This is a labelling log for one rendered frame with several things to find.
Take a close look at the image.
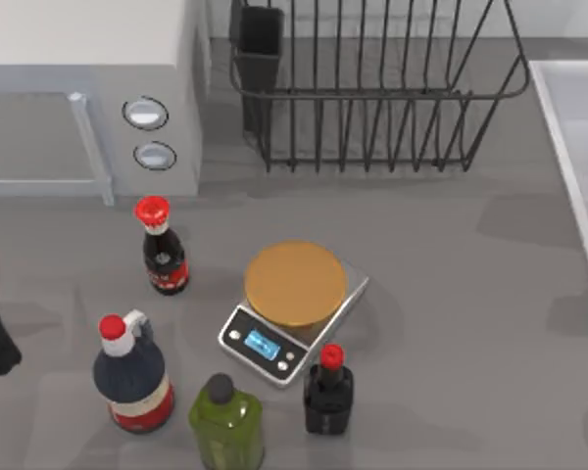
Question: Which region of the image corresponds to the silver kitchen scale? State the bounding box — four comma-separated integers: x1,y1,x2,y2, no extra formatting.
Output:
218,239,370,389

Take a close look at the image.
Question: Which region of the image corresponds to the small dark red-capped bottle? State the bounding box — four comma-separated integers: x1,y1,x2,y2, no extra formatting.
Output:
132,195,190,297

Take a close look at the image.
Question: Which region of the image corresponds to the pale microwave oven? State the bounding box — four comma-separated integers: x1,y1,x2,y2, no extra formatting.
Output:
0,0,212,207

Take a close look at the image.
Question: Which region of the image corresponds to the small microwave knob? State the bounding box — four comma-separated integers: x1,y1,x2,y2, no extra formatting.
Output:
132,140,178,172

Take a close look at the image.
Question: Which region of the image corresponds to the black square red-capped bottle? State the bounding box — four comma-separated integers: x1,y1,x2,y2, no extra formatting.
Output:
302,343,355,437

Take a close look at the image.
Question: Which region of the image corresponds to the large microwave knob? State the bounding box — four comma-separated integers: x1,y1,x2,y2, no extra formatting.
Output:
121,95,171,132

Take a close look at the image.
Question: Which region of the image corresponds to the black cutlery holder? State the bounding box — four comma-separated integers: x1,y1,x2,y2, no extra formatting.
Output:
229,0,285,148

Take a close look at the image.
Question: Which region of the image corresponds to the green bottle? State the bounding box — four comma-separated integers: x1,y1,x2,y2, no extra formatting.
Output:
187,372,266,470

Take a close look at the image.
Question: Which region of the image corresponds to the black wire dish rack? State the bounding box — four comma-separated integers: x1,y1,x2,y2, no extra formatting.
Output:
228,0,530,174

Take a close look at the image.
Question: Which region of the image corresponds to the large dark bottle with handle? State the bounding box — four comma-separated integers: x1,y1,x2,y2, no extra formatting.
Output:
92,308,175,435

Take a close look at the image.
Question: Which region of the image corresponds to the microwave door handle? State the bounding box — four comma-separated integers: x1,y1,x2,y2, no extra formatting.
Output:
68,92,116,207

